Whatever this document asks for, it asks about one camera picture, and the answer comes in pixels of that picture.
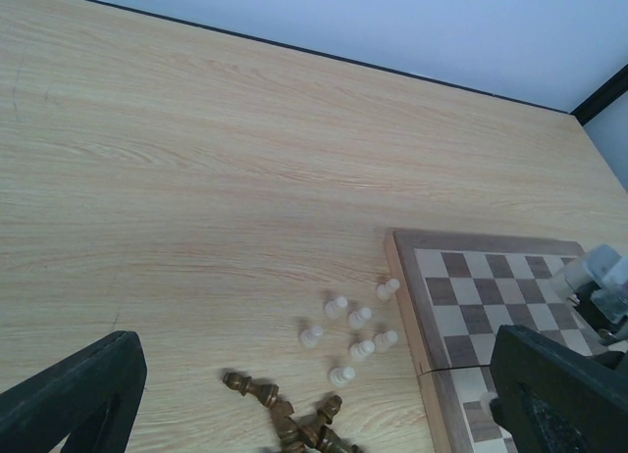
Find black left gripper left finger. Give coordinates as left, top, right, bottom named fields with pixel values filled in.
left=1, top=330, right=146, bottom=452

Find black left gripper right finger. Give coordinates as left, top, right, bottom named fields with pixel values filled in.
left=489, top=326, right=627, bottom=452

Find white chess piece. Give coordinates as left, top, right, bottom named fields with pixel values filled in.
left=376, top=278, right=400, bottom=301

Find pile of dark chess pieces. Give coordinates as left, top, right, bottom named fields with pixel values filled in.
left=220, top=369, right=367, bottom=453

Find wooden chessboard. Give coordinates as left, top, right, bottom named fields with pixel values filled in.
left=386, top=229, right=627, bottom=452

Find black enclosure frame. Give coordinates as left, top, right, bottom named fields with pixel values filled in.
left=571, top=65, right=628, bottom=126

